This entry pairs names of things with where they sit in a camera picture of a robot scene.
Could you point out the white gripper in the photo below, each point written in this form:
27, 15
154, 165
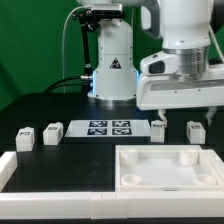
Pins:
160, 92

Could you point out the white square tabletop part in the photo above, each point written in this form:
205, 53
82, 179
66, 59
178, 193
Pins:
140, 168

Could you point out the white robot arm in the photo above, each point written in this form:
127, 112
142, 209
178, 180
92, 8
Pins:
179, 76

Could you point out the white sheet with tags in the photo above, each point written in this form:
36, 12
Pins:
108, 128

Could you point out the white U-shaped obstacle fence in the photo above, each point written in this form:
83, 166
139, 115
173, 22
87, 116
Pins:
103, 205

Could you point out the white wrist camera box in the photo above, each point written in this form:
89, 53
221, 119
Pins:
160, 63

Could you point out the black camera on mount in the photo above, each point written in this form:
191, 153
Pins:
106, 9

